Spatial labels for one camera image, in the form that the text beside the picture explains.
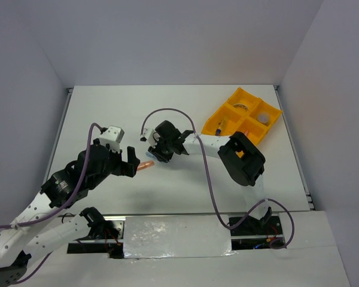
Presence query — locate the blue highlighter pen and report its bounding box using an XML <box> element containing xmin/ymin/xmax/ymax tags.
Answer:
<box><xmin>145</xmin><ymin>151</ymin><xmax>156</xmax><ymax>160</ymax></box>

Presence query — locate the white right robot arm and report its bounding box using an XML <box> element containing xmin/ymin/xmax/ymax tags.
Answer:
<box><xmin>140</xmin><ymin>120</ymin><xmax>272</xmax><ymax>234</ymax></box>

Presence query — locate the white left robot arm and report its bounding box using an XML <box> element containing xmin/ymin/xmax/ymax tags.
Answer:
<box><xmin>0</xmin><ymin>140</ymin><xmax>140</xmax><ymax>286</ymax></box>

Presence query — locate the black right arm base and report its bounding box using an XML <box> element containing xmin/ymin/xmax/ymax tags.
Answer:
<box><xmin>230</xmin><ymin>208</ymin><xmax>286</xmax><ymax>251</ymax></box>

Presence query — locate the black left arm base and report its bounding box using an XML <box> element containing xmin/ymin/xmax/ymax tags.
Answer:
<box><xmin>67</xmin><ymin>207</ymin><xmax>125</xmax><ymax>259</ymax></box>

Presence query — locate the yellow compartment bin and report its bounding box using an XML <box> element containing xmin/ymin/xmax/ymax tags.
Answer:
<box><xmin>202</xmin><ymin>87</ymin><xmax>282</xmax><ymax>145</ymax></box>

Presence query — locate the silver foil sheet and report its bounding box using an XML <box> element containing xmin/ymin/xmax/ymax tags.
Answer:
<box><xmin>123</xmin><ymin>215</ymin><xmax>235</xmax><ymax>259</ymax></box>

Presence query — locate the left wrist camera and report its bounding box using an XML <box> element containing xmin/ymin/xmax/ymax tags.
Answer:
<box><xmin>99</xmin><ymin>126</ymin><xmax>124</xmax><ymax>154</ymax></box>

